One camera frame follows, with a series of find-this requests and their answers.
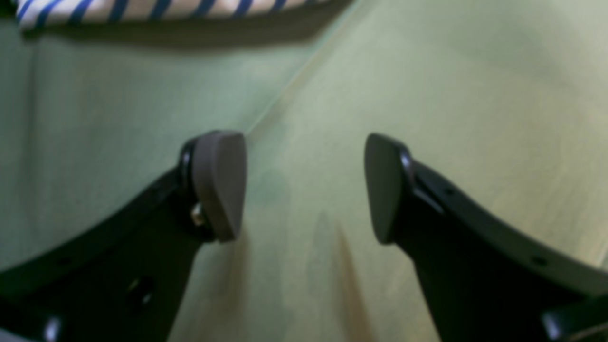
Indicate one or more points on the blue white striped t-shirt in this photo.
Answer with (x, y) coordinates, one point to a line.
(37, 14)

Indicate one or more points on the green table cloth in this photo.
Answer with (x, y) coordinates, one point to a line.
(506, 98)

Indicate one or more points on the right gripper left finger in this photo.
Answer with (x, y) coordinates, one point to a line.
(124, 279)

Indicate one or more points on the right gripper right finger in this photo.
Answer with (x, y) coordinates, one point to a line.
(483, 281)

